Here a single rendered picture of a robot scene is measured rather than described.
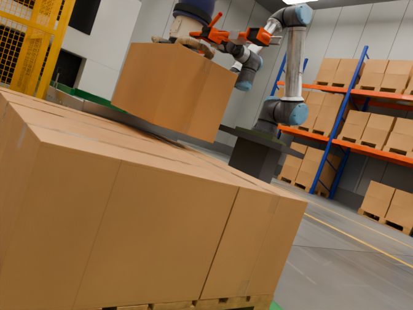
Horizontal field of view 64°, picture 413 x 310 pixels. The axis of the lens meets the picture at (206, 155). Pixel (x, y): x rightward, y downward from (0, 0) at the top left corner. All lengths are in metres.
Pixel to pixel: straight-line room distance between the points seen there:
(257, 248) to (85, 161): 0.72
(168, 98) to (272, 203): 0.75
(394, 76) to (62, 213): 9.08
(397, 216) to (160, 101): 7.47
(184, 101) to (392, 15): 10.69
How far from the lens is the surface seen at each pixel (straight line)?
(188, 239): 1.02
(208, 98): 1.76
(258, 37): 1.50
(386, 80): 9.54
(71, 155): 0.78
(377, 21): 12.16
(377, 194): 8.81
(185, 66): 1.67
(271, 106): 2.32
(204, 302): 1.20
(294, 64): 2.22
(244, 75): 1.94
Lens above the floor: 0.67
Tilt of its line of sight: 4 degrees down
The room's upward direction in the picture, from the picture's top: 19 degrees clockwise
